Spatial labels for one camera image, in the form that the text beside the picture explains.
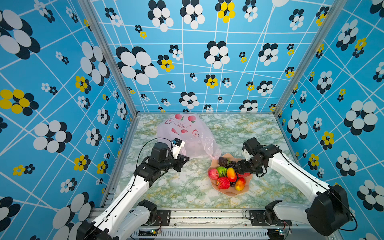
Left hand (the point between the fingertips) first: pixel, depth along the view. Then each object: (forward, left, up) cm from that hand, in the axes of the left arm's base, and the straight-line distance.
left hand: (189, 158), depth 76 cm
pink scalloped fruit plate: (-12, -23, -14) cm, 29 cm away
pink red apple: (-5, -13, -8) cm, 16 cm away
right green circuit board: (-30, -42, -19) cm, 55 cm away
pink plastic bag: (+15, -5, -7) cm, 18 cm away
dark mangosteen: (+3, -19, -9) cm, 21 cm away
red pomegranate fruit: (-6, -28, -9) cm, 30 cm away
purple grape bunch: (+3, -25, -12) cm, 28 cm away
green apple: (-3, -18, -10) cm, 21 cm away
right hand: (-2, -30, -10) cm, 32 cm away
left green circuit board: (-30, +20, -20) cm, 41 cm away
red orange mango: (-5, -23, -8) cm, 24 cm away
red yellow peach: (-9, -27, -11) cm, 31 cm away
